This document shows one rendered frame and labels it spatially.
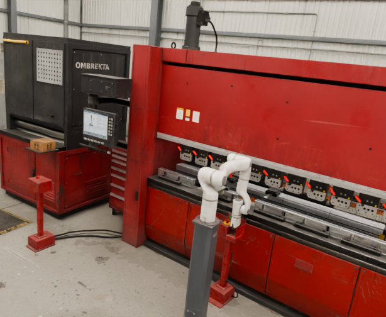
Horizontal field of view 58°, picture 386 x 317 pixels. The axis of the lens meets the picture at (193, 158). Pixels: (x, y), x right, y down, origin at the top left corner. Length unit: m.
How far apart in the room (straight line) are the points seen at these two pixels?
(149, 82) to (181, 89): 0.34
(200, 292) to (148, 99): 1.98
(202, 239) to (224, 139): 1.12
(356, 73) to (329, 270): 1.60
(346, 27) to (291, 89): 4.32
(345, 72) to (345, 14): 4.44
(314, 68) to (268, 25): 4.77
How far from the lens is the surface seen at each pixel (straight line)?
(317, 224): 3.29
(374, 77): 2.98
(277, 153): 3.23
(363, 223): 3.47
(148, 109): 3.80
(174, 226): 3.94
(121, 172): 4.69
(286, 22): 7.67
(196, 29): 3.78
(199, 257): 2.86
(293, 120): 3.15
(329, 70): 3.05
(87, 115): 3.90
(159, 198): 3.96
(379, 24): 7.30
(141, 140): 3.85
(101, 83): 3.75
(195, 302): 3.09
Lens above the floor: 2.19
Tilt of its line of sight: 15 degrees down
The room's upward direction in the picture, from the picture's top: 6 degrees clockwise
